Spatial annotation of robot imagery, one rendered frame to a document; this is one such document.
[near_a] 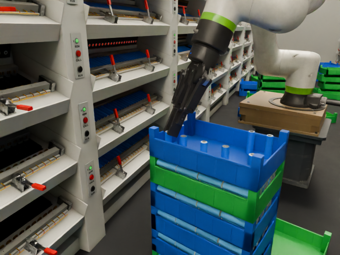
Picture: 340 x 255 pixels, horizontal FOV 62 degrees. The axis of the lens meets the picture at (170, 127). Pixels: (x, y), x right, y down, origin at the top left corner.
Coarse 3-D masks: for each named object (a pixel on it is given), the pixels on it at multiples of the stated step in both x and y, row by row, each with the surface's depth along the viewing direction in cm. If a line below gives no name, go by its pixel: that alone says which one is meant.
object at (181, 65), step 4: (180, 40) 189; (184, 40) 196; (188, 40) 201; (188, 44) 202; (192, 44) 201; (180, 56) 144; (180, 60) 157; (188, 60) 164; (180, 64) 150; (184, 64) 157; (188, 64) 164; (180, 68) 154; (184, 68) 161
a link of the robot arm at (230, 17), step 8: (208, 0) 67; (216, 0) 65; (224, 0) 65; (232, 0) 64; (240, 0) 64; (248, 0) 63; (208, 8) 67; (216, 8) 66; (224, 8) 65; (232, 8) 65; (240, 8) 65; (248, 8) 64; (208, 16) 66; (216, 16) 66; (224, 16) 65; (232, 16) 66; (240, 16) 66; (248, 16) 65; (224, 24) 66; (232, 24) 67
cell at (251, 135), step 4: (248, 132) 74; (252, 132) 74; (248, 136) 74; (252, 136) 74; (248, 140) 74; (252, 140) 74; (248, 144) 75; (252, 144) 75; (248, 148) 75; (252, 148) 75; (248, 152) 75; (252, 152) 76
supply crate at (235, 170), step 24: (192, 120) 86; (168, 144) 70; (192, 144) 82; (216, 144) 82; (240, 144) 80; (264, 144) 76; (192, 168) 68; (216, 168) 63; (240, 168) 60; (264, 168) 59
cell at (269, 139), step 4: (268, 136) 71; (272, 136) 71; (268, 140) 71; (272, 140) 71; (268, 144) 71; (272, 144) 72; (268, 148) 72; (264, 152) 73; (268, 152) 72; (268, 156) 72
